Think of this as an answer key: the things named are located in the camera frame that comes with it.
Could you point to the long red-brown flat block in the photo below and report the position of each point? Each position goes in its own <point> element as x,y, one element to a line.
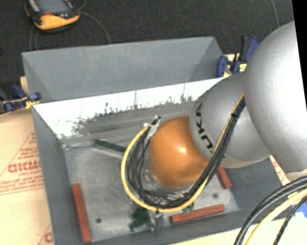
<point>82,214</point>

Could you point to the grey metal bin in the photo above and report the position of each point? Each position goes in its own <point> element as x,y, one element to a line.
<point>92,71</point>

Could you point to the brown cardboard board red print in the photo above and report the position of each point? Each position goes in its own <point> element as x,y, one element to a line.
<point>18,211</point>

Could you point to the dark green flat block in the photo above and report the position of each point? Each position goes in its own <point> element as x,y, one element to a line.
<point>139,219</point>
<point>108,145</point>

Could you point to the short red-brown flat block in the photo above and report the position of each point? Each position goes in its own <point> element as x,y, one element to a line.
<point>225,179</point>

